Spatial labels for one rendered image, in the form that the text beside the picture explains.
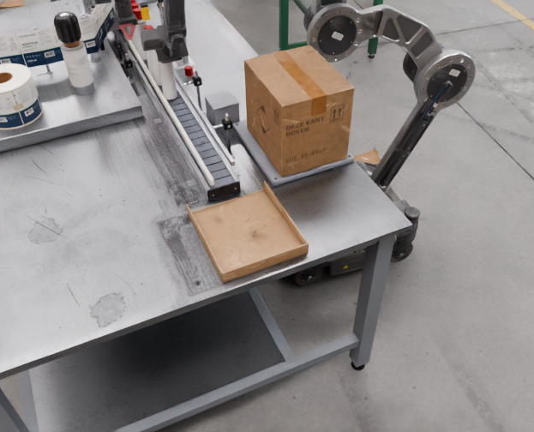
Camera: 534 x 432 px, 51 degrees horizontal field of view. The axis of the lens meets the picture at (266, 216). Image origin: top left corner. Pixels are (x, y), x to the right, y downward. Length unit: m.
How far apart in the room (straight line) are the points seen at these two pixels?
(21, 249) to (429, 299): 1.70
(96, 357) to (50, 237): 0.61
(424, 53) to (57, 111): 1.36
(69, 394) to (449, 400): 1.41
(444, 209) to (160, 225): 1.75
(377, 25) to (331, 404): 1.40
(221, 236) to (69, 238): 0.45
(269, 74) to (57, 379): 1.29
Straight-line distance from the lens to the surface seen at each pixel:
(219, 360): 2.12
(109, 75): 2.38
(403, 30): 2.14
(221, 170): 1.81
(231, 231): 1.67
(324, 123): 1.77
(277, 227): 1.67
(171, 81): 2.12
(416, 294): 2.64
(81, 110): 2.20
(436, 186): 3.19
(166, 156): 1.97
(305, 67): 1.85
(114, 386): 2.14
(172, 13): 1.70
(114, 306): 1.55
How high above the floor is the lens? 2.02
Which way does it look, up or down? 44 degrees down
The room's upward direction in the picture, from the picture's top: 1 degrees counter-clockwise
